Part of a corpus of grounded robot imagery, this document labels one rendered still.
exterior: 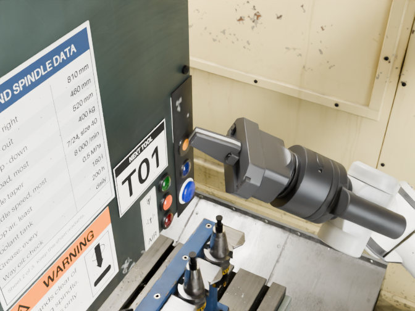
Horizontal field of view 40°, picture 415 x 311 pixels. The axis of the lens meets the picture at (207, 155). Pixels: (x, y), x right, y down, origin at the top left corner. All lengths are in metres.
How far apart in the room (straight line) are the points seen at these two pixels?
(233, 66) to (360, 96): 0.34
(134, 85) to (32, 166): 0.15
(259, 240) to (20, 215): 1.36
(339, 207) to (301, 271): 1.04
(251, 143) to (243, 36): 0.79
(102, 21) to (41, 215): 0.17
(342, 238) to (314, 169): 0.11
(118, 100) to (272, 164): 0.23
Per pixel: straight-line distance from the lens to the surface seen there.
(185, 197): 0.75
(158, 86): 0.61
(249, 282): 1.61
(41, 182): 0.50
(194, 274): 1.13
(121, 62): 0.54
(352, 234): 0.79
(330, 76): 1.42
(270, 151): 0.72
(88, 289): 0.63
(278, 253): 1.78
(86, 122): 0.52
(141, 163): 0.63
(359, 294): 1.75
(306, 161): 0.72
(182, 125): 0.69
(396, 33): 1.32
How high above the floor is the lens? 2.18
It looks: 40 degrees down
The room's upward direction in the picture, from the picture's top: straight up
